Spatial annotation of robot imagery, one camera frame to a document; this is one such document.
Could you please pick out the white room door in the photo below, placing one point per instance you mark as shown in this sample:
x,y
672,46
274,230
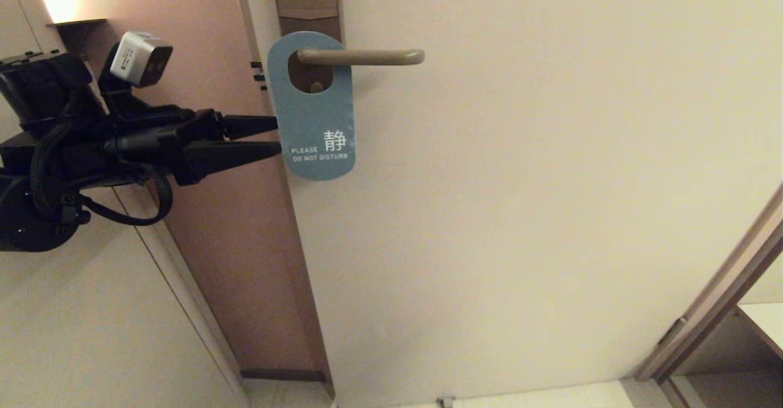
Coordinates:
x,y
520,212

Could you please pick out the white shelf board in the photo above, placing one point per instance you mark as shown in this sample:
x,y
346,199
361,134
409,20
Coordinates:
x,y
768,322

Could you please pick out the black wall lamp bracket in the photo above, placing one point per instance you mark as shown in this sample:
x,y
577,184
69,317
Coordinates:
x,y
76,29

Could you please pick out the grey floor door stop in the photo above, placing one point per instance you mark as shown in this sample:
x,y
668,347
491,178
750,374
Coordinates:
x,y
446,402

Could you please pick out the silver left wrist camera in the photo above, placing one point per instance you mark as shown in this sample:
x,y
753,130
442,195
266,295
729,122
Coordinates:
x,y
141,59

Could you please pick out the brown door frame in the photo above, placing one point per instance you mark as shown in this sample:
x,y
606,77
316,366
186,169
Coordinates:
x,y
716,298

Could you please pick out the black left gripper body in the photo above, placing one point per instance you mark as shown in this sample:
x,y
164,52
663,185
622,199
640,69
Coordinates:
x,y
153,142

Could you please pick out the blue and white door hanger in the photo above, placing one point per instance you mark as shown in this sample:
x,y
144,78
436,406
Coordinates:
x,y
315,120

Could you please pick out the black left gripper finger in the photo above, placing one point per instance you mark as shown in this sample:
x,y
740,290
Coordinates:
x,y
226,156
248,126

